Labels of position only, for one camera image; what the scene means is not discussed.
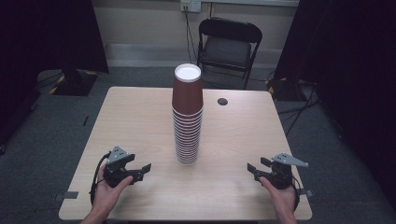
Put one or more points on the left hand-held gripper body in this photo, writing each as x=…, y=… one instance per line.
x=116, y=169

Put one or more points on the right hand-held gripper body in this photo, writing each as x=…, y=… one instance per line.
x=280, y=174

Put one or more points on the stack of brown paper cups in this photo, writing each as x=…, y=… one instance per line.
x=187, y=102

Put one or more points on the person's right hand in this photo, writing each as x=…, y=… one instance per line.
x=283, y=199

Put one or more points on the person's left hand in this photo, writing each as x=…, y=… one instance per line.
x=107, y=194

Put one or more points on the grey tape strip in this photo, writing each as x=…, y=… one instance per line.
x=308, y=193
x=67, y=195

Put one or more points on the black round table grommet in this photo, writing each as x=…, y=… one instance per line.
x=222, y=101

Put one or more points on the black stand base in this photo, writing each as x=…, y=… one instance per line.
x=285, y=90
x=74, y=82

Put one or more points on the black folding chair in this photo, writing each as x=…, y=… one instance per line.
x=229, y=49

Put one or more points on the dark curtain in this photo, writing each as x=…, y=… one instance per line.
x=351, y=62
x=46, y=40

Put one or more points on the white wall socket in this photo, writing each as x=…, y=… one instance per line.
x=190, y=5

